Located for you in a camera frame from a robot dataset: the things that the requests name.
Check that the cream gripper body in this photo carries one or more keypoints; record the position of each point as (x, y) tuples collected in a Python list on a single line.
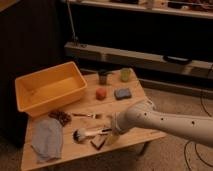
[(116, 130)]

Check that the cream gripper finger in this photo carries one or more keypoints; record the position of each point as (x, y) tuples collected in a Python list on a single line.
[(111, 138)]

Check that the white-handled black brush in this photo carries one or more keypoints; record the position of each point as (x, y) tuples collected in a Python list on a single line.
[(81, 134)]

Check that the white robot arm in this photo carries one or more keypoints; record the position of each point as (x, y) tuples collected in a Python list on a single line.
[(143, 114)]

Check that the green plastic cup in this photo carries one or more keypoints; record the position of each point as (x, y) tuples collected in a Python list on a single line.
[(125, 74)]

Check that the dark metal cup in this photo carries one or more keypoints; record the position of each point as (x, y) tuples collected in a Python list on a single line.
[(103, 76)]

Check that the dark brown wooden block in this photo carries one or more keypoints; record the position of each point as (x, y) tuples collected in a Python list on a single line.
[(98, 141)]

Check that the metal fork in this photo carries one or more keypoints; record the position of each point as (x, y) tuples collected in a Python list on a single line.
[(95, 116)]

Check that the blue sponge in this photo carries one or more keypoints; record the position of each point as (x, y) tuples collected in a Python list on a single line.
[(123, 93)]

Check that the red block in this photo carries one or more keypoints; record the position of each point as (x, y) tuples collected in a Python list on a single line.
[(101, 93)]

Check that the wooden table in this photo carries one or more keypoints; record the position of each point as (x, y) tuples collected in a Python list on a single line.
[(88, 104)]

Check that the brown grape bunch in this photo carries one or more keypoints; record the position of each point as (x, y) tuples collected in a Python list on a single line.
[(61, 116)]

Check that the blue-grey cloth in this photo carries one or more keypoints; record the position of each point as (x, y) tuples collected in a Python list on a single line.
[(47, 140)]

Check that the yellow plastic bin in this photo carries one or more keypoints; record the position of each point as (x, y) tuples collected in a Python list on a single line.
[(49, 89)]

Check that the long shelf rail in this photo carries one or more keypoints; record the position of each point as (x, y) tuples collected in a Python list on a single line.
[(138, 59)]

